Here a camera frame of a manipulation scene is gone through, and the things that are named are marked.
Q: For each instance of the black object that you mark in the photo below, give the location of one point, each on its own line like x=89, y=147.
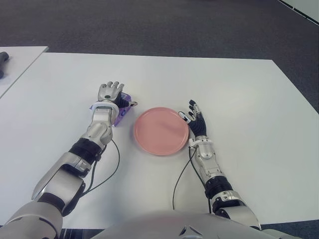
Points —
x=3, y=57

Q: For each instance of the white side table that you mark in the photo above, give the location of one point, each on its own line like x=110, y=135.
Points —
x=22, y=62

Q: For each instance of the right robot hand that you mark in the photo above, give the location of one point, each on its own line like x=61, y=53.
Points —
x=199, y=127

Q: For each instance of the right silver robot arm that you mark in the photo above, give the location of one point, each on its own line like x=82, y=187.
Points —
x=211, y=164

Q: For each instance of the grey robot torso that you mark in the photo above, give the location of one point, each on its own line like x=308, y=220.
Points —
x=174, y=226

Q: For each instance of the purple tissue paper pack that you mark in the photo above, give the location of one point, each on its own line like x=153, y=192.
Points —
x=123, y=115

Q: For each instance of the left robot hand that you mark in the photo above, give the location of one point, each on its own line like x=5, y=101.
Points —
x=108, y=90

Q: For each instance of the pink round plate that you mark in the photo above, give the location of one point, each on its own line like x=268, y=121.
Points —
x=161, y=130

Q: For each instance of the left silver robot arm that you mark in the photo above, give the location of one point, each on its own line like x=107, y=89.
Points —
x=64, y=171

